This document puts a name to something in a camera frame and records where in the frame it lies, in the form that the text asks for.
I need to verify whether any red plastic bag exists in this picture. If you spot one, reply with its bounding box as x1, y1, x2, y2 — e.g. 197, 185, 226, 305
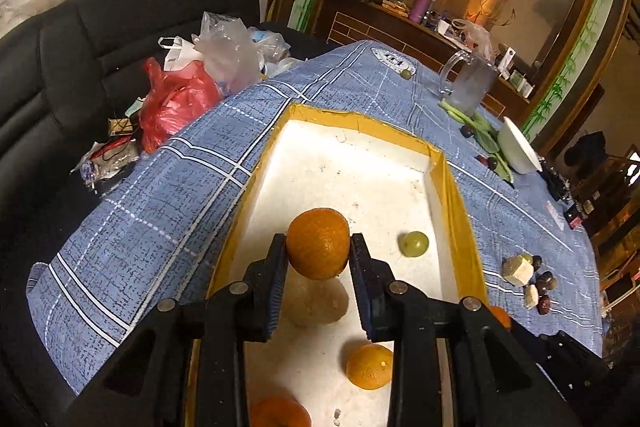
139, 57, 222, 154

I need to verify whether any red black jar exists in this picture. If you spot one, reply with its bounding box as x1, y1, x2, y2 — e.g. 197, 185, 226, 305
563, 205, 582, 230

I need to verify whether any wooden counter cabinet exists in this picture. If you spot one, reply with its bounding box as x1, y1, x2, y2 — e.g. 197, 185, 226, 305
319, 0, 536, 118

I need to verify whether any white red paper card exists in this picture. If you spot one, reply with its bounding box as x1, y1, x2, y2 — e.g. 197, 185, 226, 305
544, 200, 565, 231

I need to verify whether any small orange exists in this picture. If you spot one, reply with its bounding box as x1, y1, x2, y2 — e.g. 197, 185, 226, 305
345, 343, 394, 390

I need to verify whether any glass beer mug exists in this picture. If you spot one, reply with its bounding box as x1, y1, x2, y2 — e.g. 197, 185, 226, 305
439, 50, 499, 116

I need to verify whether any clear plastic bag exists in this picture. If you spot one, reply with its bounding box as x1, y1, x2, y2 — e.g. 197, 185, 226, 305
193, 12, 296, 95

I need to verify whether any black sofa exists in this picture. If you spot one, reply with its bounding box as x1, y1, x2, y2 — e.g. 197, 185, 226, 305
1, 0, 260, 426

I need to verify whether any green jujube fruit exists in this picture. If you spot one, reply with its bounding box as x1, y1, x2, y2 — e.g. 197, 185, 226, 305
398, 231, 430, 258

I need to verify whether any large orange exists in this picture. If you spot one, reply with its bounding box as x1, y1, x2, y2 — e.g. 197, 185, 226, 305
285, 208, 350, 281

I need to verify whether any brown kiwi fruit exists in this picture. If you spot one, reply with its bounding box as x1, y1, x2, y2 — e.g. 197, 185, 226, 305
547, 277, 558, 291

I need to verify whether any blue plaid tablecloth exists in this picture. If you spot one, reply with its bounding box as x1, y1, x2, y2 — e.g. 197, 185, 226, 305
26, 41, 603, 392

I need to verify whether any yellow cardboard tray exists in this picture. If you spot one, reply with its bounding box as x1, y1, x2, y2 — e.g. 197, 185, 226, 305
189, 104, 487, 426

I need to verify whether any green leafy vegetable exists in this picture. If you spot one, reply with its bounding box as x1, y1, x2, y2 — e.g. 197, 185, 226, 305
438, 101, 514, 186

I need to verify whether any purple thermos bottle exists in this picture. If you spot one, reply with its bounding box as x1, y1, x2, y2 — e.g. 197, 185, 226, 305
408, 0, 432, 24

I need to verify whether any red date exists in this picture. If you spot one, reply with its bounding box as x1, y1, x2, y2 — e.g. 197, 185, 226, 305
537, 295, 551, 315

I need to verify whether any white bowl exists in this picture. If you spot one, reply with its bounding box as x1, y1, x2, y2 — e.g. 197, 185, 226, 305
497, 117, 542, 174

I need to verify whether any dark plum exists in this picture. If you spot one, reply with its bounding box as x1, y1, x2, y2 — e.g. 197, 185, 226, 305
536, 271, 553, 288
532, 256, 542, 271

